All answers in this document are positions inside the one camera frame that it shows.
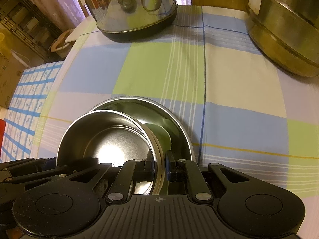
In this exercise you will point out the yellow plastic bag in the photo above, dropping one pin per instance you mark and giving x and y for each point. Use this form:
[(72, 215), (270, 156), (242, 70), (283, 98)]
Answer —
[(2, 42)]

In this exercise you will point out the stainless steel bowl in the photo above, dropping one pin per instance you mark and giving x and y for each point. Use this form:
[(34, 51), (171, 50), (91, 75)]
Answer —
[(104, 139)]

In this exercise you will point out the large stainless steel plate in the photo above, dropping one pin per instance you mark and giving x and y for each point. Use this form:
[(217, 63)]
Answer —
[(172, 119)]

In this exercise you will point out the cardboard box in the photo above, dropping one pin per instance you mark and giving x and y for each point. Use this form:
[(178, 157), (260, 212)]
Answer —
[(10, 79)]

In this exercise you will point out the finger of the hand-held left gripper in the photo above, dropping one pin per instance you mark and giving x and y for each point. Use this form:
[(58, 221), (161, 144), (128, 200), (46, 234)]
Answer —
[(17, 163), (37, 175)]

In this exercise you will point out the stainless steel steamer pot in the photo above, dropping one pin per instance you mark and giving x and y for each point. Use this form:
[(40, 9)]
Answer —
[(281, 29)]

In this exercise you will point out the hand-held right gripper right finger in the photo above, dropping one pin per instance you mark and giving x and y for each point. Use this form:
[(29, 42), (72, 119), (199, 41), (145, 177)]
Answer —
[(170, 165)]

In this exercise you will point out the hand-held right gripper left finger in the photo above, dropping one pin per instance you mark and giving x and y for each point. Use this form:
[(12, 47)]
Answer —
[(150, 165)]

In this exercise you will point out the dark storage shelf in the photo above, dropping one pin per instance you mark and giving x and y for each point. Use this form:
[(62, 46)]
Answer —
[(27, 22)]

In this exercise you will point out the green square plate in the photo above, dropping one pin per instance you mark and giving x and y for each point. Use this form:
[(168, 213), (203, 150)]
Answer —
[(162, 135)]

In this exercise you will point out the stainless steel kettle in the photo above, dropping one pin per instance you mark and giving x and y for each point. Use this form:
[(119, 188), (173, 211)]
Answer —
[(129, 7)]

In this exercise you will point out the beige basket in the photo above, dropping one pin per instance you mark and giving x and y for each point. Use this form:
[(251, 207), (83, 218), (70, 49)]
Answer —
[(61, 42)]

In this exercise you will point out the plaid tablecloth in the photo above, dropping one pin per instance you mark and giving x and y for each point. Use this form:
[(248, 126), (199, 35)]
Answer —
[(224, 92)]

